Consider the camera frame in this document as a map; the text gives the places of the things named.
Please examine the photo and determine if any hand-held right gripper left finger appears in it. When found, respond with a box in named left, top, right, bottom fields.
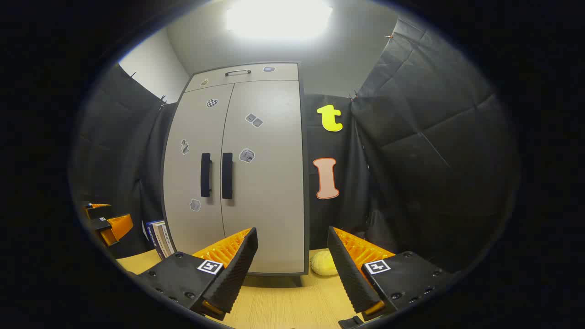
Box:
left=136, top=227, right=259, bottom=321

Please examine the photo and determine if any grey double-door shoe cabinet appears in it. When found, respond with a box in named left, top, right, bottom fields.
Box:
left=161, top=62, right=310, bottom=277

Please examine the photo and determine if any beige spine book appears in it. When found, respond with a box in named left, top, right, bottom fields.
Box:
left=152, top=221, right=170, bottom=260

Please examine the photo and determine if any grey cabinet drawer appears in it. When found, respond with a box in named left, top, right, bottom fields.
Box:
left=185, top=63, right=300, bottom=93

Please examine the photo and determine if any black backdrop cloth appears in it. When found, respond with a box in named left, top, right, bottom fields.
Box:
left=69, top=18, right=521, bottom=275

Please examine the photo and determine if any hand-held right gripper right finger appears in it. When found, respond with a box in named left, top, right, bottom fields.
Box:
left=327, top=226, right=455, bottom=320

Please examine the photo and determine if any grey shoe cabinet door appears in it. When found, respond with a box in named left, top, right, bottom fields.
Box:
left=221, top=80, right=306, bottom=275
left=163, top=84, right=234, bottom=256

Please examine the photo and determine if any dark blue book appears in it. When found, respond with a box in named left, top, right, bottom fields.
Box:
left=142, top=221, right=161, bottom=256

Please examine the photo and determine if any white book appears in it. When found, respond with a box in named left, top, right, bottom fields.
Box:
left=161, top=223, right=177, bottom=256

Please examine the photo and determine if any ceiling light panel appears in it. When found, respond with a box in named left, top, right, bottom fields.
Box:
left=226, top=0, right=333, bottom=41

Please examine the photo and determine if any yellow round bread toy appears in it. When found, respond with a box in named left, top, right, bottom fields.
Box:
left=310, top=250, right=339, bottom=276

